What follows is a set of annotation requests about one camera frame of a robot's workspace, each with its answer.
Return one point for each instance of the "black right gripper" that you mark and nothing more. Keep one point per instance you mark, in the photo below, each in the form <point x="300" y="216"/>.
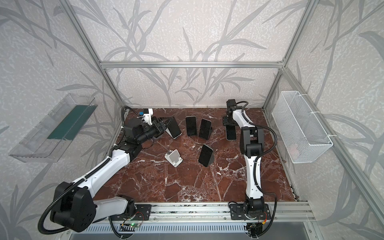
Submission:
<point x="227" y="121"/>

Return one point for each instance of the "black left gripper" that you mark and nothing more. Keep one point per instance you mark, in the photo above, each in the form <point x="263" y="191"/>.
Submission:
<point x="161" y="126"/>

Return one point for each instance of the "white-edged phone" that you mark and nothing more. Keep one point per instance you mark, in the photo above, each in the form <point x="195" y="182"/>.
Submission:
<point x="231" y="133"/>

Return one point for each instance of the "black phone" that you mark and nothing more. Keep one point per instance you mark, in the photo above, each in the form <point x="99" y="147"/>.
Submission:
<point x="203" y="158"/>
<point x="172" y="122"/>

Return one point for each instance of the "white front phone stand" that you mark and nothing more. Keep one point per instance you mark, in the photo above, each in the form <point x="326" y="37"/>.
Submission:
<point x="174" y="158"/>

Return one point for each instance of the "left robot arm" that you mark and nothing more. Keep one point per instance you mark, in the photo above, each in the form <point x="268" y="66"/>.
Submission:
<point x="74" y="207"/>

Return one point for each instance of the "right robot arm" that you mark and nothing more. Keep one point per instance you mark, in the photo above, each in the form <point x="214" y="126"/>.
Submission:
<point x="252" y="146"/>

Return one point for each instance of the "white metal phone stand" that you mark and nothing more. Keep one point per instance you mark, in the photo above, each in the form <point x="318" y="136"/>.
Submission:
<point x="174" y="132"/>

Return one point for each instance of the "phone in purple case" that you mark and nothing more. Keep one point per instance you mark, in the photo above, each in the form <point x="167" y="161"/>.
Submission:
<point x="205" y="129"/>

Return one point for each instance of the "phone in grey-blue case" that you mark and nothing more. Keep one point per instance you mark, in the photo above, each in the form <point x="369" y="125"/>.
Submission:
<point x="191" y="126"/>

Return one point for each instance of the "dark grey front phone stand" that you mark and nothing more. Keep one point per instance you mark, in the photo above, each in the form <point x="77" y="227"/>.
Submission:
<point x="210" y="158"/>

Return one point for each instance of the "green circuit board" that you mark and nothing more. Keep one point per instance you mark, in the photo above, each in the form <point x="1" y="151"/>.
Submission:
<point x="130" y="227"/>

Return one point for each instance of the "white wire mesh basket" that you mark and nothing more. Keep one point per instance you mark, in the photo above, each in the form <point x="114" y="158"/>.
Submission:
<point x="302" y="133"/>

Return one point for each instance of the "clear plastic wall tray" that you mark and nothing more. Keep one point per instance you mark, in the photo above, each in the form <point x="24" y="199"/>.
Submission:
<point x="47" y="142"/>

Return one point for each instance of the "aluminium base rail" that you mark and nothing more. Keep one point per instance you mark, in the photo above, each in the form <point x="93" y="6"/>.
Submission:
<point x="219" y="212"/>

